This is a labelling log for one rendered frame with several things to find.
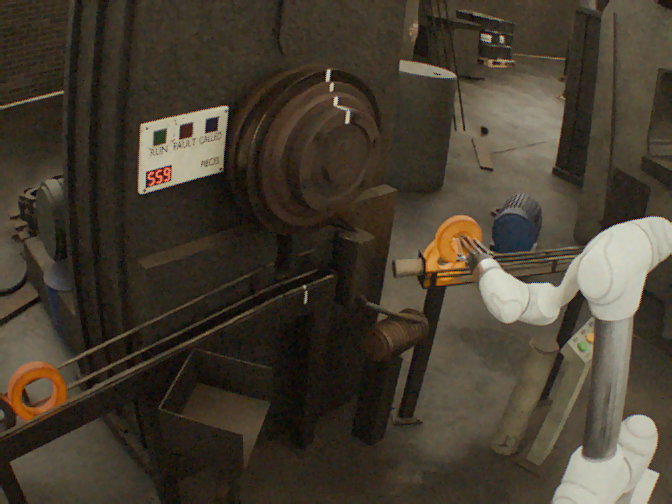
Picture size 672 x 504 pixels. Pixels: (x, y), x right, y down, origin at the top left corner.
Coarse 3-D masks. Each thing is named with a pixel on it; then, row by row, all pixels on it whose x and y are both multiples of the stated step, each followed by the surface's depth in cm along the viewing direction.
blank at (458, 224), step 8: (456, 216) 196; (464, 216) 196; (448, 224) 194; (456, 224) 194; (464, 224) 195; (472, 224) 196; (440, 232) 196; (448, 232) 195; (456, 232) 196; (464, 232) 196; (472, 232) 197; (480, 232) 198; (440, 240) 196; (448, 240) 197; (480, 240) 199; (440, 248) 197; (448, 248) 198; (448, 256) 200; (456, 256) 200; (464, 256) 201
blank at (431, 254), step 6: (432, 246) 210; (426, 252) 211; (432, 252) 210; (426, 258) 211; (432, 258) 211; (438, 258) 212; (426, 264) 212; (432, 264) 212; (450, 264) 216; (456, 264) 214; (462, 264) 215; (426, 270) 213
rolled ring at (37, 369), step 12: (24, 372) 127; (36, 372) 130; (48, 372) 133; (12, 384) 126; (24, 384) 128; (60, 384) 137; (12, 396) 126; (60, 396) 138; (24, 408) 130; (36, 408) 136; (48, 408) 137
